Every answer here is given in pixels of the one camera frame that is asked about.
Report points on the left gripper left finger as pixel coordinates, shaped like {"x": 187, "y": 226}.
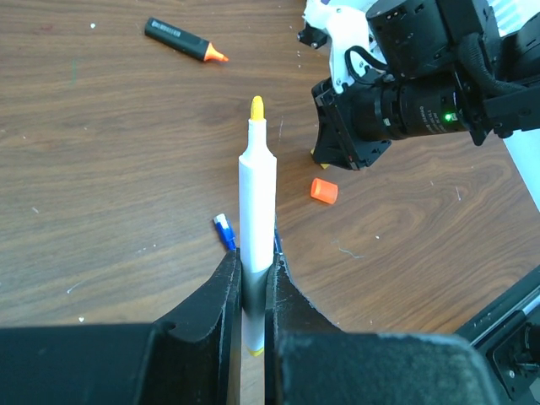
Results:
{"x": 191, "y": 355}

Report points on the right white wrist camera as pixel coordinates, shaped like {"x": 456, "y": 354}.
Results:
{"x": 345, "y": 25}

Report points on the orange highlighter cap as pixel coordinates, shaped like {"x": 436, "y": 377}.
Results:
{"x": 324, "y": 191}

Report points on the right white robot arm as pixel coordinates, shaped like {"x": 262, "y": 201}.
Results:
{"x": 410, "y": 69}

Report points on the yellow pen cap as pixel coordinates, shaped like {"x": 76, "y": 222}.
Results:
{"x": 323, "y": 166}

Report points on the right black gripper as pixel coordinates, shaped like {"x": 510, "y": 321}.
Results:
{"x": 357, "y": 126}

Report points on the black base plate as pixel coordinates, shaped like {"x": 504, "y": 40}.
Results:
{"x": 506, "y": 334}

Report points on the black orange highlighter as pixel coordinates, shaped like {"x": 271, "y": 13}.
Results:
{"x": 183, "y": 41}

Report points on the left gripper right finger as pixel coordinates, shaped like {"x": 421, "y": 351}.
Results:
{"x": 309, "y": 360}

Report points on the small blue white cap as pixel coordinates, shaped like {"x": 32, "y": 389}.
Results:
{"x": 225, "y": 231}

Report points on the white yellow pen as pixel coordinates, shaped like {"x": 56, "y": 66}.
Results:
{"x": 257, "y": 197}

